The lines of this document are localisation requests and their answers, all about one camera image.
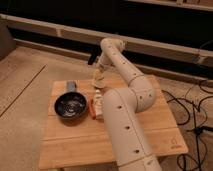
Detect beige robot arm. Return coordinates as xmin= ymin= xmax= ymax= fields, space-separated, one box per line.
xmin=92 ymin=38 xmax=162 ymax=171

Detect white eraser block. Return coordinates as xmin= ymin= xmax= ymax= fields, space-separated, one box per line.
xmin=93 ymin=90 xmax=103 ymax=119

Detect black ceramic bowl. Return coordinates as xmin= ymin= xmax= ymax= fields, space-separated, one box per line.
xmin=54 ymin=92 xmax=87 ymax=120

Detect orange carrot toy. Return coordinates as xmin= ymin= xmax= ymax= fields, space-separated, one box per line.
xmin=89 ymin=99 xmax=96 ymax=120

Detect wooden table board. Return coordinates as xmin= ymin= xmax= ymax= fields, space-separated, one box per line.
xmin=39 ymin=75 xmax=188 ymax=170

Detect black handle on arm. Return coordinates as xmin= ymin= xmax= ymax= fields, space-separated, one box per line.
xmin=88 ymin=47 xmax=101 ymax=65

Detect long beige shelf rail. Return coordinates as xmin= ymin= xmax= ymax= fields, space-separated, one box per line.
xmin=0 ymin=13 xmax=213 ymax=67

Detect black floor cables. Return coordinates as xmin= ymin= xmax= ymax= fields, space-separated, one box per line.
xmin=161 ymin=78 xmax=213 ymax=171

